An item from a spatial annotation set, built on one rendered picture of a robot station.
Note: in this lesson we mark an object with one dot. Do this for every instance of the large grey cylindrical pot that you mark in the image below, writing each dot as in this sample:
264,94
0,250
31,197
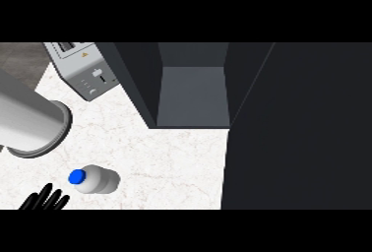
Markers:
28,122

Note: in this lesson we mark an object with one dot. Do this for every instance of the dark grey cabinet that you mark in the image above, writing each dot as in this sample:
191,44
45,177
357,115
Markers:
186,92

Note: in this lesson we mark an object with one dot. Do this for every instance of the dark grey cabinet door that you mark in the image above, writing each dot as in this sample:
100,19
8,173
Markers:
299,131

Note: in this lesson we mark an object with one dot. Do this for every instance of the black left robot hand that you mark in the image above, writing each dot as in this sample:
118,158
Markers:
44,201

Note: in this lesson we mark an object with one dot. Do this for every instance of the blue-capped water bottle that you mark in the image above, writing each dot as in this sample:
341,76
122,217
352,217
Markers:
98,179

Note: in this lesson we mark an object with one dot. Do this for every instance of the silver toaster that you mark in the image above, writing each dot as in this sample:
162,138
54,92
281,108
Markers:
85,71

